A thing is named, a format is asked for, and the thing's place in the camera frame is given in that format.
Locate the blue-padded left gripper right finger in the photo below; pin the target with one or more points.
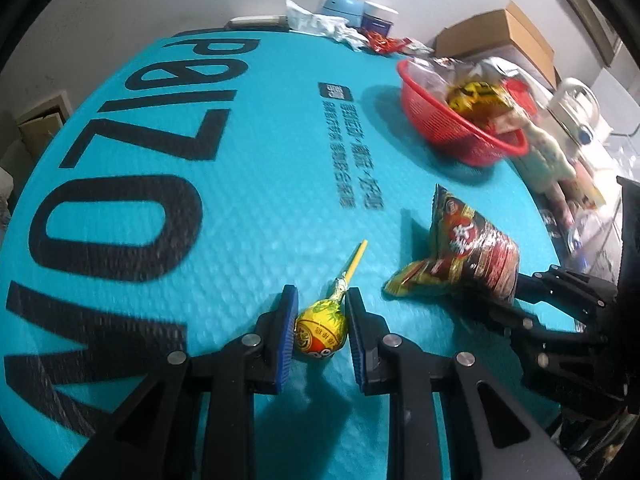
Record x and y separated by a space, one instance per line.
366 331

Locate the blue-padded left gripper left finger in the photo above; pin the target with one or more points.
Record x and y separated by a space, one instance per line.
277 329

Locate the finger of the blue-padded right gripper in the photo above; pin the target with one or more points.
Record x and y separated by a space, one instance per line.
553 287
522 328

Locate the yellow lollipop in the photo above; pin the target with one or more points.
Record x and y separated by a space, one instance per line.
321 330

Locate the dark cereal snack bag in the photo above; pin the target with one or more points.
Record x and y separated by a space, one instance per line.
466 250

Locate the teal bubble mailer mat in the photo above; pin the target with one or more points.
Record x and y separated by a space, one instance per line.
191 187

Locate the beige snack packet in basket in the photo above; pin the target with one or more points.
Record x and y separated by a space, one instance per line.
514 119

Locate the white water jug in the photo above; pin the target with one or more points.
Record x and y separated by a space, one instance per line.
556 135

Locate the red plastic basket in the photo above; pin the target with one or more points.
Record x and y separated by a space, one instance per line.
451 134

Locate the yellow snack packet in basket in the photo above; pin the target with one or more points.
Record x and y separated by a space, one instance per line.
478 101

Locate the cardboard box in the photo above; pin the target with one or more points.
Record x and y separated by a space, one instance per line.
507 33

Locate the red snack wrapper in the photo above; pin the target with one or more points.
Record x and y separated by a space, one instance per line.
383 45

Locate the crumpled white tissue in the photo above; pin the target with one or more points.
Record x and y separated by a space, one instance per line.
318 25

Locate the white lidded jar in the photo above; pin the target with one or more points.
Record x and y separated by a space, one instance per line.
377 18

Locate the blue deer humidifier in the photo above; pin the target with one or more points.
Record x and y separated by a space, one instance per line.
350 10

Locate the framed wall picture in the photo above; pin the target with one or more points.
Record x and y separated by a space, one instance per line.
600 30

